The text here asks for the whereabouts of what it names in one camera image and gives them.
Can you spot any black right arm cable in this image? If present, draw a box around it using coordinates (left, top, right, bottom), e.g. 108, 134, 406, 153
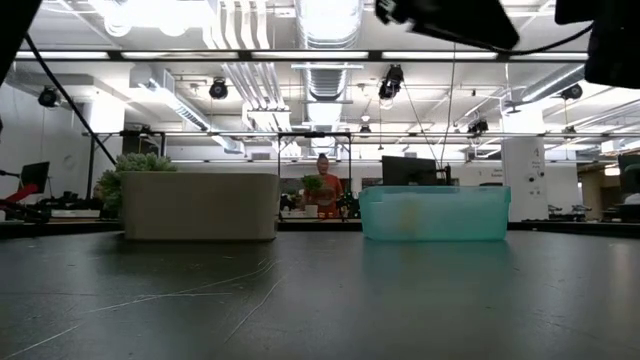
492, 22, 596, 57

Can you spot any person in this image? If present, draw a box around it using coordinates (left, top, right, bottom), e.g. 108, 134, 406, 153
308, 152, 346, 220

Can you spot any red background robot part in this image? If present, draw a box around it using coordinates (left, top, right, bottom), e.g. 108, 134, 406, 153
2, 183, 40, 204

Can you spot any black metal frame stand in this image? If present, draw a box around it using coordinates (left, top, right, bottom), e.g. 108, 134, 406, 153
277, 131, 353, 222

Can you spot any dark background monitor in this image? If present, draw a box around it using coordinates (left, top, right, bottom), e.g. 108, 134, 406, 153
617, 153, 640, 195

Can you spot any thin black hanging cable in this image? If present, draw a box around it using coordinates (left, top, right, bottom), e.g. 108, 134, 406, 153
439, 42, 459, 166

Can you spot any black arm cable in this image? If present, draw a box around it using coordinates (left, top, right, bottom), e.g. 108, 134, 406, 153
23, 33, 119, 165
492, 22, 596, 57

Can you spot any black workbench frame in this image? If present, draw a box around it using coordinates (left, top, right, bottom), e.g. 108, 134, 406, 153
82, 129, 169, 201

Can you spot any beige plastic bin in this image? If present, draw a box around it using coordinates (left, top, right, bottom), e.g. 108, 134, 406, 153
119, 171, 280, 243

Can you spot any small potted green plant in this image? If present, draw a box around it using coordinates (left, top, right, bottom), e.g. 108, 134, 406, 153
301, 174, 325, 194

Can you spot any silver ceiling air duct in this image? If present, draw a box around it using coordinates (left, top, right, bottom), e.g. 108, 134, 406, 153
294, 0, 365, 101

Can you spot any tilted black background monitor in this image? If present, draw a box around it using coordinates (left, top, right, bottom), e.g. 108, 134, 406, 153
19, 161, 51, 194

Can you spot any white square column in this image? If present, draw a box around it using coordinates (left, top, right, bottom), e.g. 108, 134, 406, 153
501, 137, 549, 222

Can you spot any black computer monitor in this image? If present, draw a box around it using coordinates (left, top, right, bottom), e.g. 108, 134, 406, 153
381, 155, 440, 187

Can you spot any bushy green plant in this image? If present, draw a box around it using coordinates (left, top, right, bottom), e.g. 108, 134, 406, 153
94, 152, 179, 216

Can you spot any teal translucent plastic bin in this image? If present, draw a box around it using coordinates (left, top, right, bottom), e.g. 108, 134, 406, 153
358, 184, 513, 243

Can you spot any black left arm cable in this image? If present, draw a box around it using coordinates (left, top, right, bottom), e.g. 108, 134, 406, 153
23, 33, 119, 165

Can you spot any small decorated green tree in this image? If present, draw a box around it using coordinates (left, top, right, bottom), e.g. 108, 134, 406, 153
337, 191, 362, 220

